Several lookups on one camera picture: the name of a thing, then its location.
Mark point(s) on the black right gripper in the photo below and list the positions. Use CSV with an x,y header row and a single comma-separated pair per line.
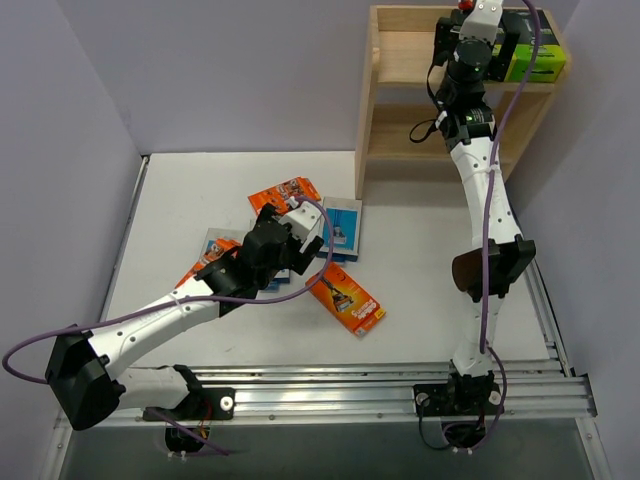
x,y
513,45

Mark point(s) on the aluminium rail base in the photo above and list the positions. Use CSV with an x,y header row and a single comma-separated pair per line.
x,y
342,393

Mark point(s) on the Harry's razor box right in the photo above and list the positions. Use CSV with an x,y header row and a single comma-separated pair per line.
x,y
345,216

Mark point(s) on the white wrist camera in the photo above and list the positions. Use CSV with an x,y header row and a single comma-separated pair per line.
x,y
483,21
302,217

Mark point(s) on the harry's razor box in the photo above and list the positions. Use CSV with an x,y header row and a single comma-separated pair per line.
x,y
282,277
345,216
214,234

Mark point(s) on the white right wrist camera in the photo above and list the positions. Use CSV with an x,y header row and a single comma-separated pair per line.
x,y
483,21

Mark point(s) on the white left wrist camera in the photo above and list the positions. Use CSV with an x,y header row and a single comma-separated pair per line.
x,y
302,217

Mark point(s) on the black green GilletteLabs box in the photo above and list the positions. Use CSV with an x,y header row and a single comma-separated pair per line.
x,y
550,59

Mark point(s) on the wooden shelf unit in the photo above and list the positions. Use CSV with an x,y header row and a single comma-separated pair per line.
x,y
398,52

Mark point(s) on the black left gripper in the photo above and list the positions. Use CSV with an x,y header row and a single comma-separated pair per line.
x,y
298,248

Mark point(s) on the orange styler box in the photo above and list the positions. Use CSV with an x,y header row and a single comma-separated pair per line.
x,y
278,195
213,252

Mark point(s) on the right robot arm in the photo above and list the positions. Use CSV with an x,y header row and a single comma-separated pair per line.
x,y
499,254

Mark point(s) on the orange styler box back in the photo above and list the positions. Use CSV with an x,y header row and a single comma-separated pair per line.
x,y
278,195

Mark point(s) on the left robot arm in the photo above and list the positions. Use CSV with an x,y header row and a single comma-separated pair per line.
x,y
93,373

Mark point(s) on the orange Gillette Fusion5 box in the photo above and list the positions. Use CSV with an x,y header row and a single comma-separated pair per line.
x,y
350,304

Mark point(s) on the Harry's razor box left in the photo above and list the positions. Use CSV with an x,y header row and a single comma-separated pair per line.
x,y
214,234

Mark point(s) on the Harry's razor box middle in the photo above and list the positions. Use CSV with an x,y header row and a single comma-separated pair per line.
x,y
282,277

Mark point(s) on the orange styler box left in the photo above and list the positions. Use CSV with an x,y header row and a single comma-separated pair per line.
x,y
213,252

